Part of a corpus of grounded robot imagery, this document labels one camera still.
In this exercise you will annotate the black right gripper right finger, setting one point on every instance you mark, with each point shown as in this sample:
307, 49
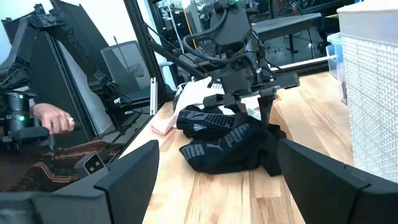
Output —
326, 193

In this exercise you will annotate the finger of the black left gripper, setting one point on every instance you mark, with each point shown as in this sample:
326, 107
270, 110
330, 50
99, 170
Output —
267, 105
224, 100

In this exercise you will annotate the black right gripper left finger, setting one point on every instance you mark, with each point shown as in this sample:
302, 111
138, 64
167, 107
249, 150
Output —
124, 193

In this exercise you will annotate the white cloth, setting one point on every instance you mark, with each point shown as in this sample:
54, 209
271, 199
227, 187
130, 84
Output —
196, 93
253, 107

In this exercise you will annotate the black Puma underwear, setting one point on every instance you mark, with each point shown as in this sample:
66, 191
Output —
211, 124
233, 152

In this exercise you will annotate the pink cloth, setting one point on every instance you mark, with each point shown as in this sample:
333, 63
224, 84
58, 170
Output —
164, 124

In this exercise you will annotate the grey device white face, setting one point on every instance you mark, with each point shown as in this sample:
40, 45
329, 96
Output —
91, 165

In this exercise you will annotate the grey desk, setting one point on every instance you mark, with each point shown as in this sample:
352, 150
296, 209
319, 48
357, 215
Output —
286, 25

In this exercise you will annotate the medium clear plastic bin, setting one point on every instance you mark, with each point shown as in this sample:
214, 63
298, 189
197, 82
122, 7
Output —
334, 59

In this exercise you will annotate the person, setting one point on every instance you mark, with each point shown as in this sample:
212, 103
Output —
37, 171

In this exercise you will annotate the grey mesh office chair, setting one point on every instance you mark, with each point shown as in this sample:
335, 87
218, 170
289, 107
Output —
130, 65

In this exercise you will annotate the person's hand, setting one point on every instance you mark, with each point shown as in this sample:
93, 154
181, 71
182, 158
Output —
53, 118

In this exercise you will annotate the white perforated laundry basket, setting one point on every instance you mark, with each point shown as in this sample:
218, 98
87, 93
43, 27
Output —
373, 93

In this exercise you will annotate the silver aluminium bracket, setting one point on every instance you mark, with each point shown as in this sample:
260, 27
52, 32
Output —
153, 96

